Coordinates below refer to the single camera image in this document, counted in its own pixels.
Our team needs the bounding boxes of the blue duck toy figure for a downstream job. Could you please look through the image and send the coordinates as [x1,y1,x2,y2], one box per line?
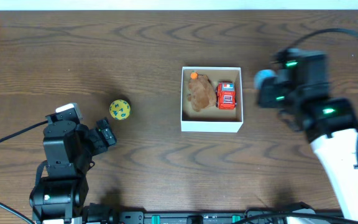
[254,69,276,90]

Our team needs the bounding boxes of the yellow ball with blue letters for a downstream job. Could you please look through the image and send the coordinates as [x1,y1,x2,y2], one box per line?
[109,100,131,120]

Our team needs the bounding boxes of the red toy truck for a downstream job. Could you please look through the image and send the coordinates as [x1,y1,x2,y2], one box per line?
[216,82,236,110]

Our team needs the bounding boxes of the brown plush toy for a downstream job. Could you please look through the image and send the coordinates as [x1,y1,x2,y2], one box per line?
[187,72,217,112]

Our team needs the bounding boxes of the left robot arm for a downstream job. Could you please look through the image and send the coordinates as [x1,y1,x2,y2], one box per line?
[29,118,117,223]

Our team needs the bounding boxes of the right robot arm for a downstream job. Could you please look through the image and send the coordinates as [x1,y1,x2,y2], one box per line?
[254,49,358,222]

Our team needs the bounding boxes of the white cardboard box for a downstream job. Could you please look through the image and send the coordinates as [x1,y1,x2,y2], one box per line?
[181,67,244,133]

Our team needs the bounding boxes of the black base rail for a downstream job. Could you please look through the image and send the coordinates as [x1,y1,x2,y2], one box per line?
[82,202,344,224]

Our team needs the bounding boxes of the black left cable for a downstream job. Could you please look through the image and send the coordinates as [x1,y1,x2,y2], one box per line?
[0,120,49,154]

